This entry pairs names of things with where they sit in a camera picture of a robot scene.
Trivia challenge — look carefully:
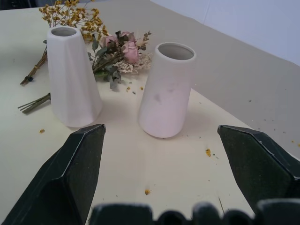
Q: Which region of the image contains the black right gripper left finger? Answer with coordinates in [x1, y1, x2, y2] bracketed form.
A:
[0, 123, 106, 225]

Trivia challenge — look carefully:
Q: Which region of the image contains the pink rose bouquet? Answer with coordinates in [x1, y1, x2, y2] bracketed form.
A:
[17, 30, 153, 115]

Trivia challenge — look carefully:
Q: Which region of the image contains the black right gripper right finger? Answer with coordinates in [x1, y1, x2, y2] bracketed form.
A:
[217, 125, 300, 204]

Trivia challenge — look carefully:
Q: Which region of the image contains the white smooth ceramic vase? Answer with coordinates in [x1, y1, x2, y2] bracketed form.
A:
[138, 42, 196, 139]

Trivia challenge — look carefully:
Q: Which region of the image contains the white faceted ceramic vase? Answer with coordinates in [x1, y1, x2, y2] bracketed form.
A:
[46, 26, 104, 128]

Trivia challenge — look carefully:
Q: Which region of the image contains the yellow dried flower bunch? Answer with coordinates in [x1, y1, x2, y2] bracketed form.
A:
[19, 0, 109, 86]

